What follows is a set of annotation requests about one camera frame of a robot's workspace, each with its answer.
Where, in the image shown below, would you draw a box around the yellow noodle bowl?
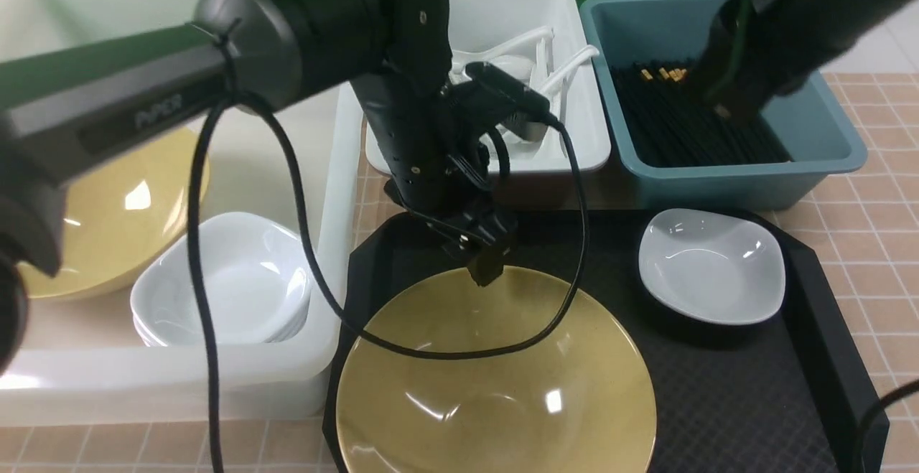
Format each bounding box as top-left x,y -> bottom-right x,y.
335,266 -> 657,472

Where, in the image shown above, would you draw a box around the white rectangular spoon bin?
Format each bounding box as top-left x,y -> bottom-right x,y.
365,0 -> 612,208

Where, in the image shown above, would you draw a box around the white spoon top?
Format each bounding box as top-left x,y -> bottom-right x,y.
450,26 -> 554,74

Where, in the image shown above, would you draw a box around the teal plastic chopstick bin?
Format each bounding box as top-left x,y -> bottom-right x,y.
580,0 -> 867,212

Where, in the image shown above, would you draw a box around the white square side dish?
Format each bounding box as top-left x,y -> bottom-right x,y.
638,208 -> 785,327

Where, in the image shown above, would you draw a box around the yellow bowl in tub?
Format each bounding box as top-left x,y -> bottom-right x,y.
19,128 -> 197,301

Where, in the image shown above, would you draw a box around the large translucent white tub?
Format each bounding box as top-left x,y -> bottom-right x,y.
2,0 -> 363,427

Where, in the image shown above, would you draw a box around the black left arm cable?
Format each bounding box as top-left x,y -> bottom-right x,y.
185,89 -> 591,473

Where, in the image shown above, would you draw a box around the stacked white square dishes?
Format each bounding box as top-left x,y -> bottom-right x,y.
129,212 -> 312,346

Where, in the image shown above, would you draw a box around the black serving tray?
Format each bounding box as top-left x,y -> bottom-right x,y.
345,210 -> 880,472

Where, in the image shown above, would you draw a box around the pile of black chopsticks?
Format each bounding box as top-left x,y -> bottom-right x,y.
610,59 -> 792,169

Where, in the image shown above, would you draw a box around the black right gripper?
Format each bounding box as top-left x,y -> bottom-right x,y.
689,0 -> 813,123

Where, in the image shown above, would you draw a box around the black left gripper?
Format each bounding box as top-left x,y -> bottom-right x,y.
352,71 -> 516,287

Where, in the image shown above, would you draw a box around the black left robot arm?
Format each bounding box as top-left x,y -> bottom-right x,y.
2,0 -> 516,375

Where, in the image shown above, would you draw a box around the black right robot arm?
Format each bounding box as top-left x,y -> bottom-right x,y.
684,0 -> 912,122

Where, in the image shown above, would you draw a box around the checkered beige table mat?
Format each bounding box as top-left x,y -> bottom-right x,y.
2,73 -> 917,472

